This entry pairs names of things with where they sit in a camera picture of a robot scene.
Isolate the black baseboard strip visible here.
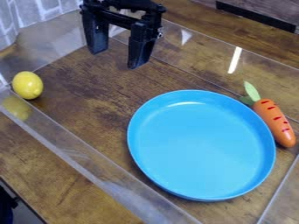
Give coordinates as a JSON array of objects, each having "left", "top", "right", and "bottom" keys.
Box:
[{"left": 216, "top": 1, "right": 296, "bottom": 33}]

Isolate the blue round tray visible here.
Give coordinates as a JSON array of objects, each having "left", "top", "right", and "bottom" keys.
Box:
[{"left": 127, "top": 90, "right": 276, "bottom": 201}]

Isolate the yellow lemon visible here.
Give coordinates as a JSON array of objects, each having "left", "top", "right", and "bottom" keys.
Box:
[{"left": 12, "top": 71, "right": 42, "bottom": 100}]

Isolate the grey patterned curtain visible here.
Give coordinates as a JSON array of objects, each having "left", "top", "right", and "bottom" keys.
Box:
[{"left": 0, "top": 0, "right": 82, "bottom": 51}]

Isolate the clear acrylic enclosure wall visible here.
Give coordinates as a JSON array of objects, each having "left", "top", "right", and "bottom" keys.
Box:
[{"left": 0, "top": 2, "right": 299, "bottom": 224}]

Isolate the orange toy carrot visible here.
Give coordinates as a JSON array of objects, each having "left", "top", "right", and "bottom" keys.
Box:
[{"left": 239, "top": 81, "right": 296, "bottom": 148}]

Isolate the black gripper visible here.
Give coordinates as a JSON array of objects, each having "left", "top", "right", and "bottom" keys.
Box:
[{"left": 80, "top": 0, "right": 165, "bottom": 69}]

